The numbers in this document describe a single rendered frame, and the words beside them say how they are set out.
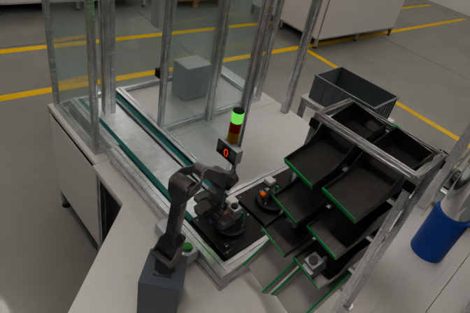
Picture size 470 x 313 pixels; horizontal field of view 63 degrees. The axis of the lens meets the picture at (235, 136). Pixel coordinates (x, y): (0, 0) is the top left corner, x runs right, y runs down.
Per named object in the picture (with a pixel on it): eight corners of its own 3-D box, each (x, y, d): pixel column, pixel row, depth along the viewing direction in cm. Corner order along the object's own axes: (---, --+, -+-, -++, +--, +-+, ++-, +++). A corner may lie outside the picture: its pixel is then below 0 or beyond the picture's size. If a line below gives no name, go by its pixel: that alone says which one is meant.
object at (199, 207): (207, 193, 144) (193, 200, 140) (219, 206, 140) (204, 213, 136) (204, 205, 148) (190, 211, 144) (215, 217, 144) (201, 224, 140)
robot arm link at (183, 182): (187, 188, 109) (201, 178, 114) (168, 175, 112) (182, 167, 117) (171, 263, 126) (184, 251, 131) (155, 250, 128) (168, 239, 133)
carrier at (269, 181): (269, 233, 168) (276, 213, 161) (233, 199, 181) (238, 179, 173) (303, 210, 183) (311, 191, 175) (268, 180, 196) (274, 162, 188)
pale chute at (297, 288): (298, 327, 131) (293, 326, 128) (275, 295, 140) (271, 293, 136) (357, 271, 130) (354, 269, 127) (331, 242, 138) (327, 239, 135)
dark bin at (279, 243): (284, 258, 129) (282, 249, 124) (261, 230, 137) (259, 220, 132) (347, 212, 135) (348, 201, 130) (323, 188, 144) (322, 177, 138)
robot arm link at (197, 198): (207, 177, 150) (194, 183, 146) (239, 207, 140) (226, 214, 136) (204, 193, 155) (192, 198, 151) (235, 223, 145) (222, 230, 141)
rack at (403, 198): (323, 337, 143) (420, 182, 97) (256, 267, 163) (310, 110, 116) (354, 306, 156) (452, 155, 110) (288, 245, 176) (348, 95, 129)
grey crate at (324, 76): (364, 133, 315) (375, 109, 301) (306, 96, 348) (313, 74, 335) (389, 119, 341) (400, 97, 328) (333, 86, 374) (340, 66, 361)
